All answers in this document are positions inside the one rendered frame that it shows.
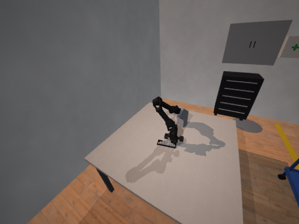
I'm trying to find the black keyboard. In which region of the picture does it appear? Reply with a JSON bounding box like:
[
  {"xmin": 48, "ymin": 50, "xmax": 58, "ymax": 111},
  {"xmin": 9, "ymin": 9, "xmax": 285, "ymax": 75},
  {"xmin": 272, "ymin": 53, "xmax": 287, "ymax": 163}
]
[{"xmin": 157, "ymin": 140, "xmax": 176, "ymax": 148}]

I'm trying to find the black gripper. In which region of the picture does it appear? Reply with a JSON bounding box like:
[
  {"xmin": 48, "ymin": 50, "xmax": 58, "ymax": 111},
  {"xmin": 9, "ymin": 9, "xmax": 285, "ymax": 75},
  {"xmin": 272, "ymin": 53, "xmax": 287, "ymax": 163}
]
[{"xmin": 164, "ymin": 133, "xmax": 184, "ymax": 142}]

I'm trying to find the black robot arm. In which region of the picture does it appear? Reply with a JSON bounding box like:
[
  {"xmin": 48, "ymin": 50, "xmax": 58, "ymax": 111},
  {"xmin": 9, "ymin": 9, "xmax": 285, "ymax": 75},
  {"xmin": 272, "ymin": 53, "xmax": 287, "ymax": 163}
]
[{"xmin": 153, "ymin": 96, "xmax": 181, "ymax": 143}]

